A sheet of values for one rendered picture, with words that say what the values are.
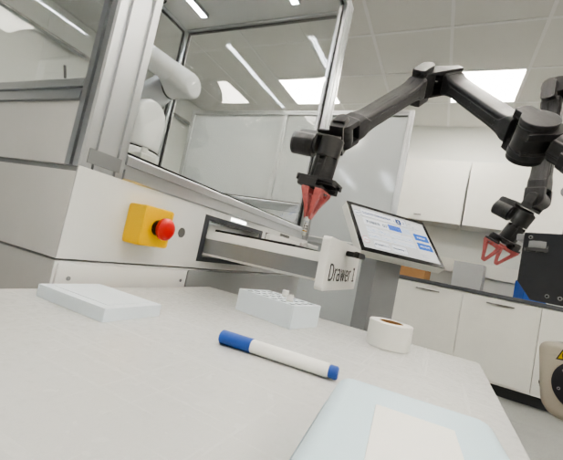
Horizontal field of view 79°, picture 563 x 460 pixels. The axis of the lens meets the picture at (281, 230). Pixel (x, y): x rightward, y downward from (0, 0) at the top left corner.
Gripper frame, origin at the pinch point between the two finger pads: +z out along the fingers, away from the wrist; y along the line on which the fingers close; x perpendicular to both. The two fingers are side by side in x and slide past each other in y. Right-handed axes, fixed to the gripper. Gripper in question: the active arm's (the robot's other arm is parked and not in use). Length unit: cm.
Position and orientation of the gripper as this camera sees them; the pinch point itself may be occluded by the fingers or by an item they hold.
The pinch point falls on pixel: (308, 214)
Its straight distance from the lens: 83.8
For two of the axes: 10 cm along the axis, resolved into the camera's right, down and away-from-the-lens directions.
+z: -3.1, 9.5, -0.1
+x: -4.4, -1.5, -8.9
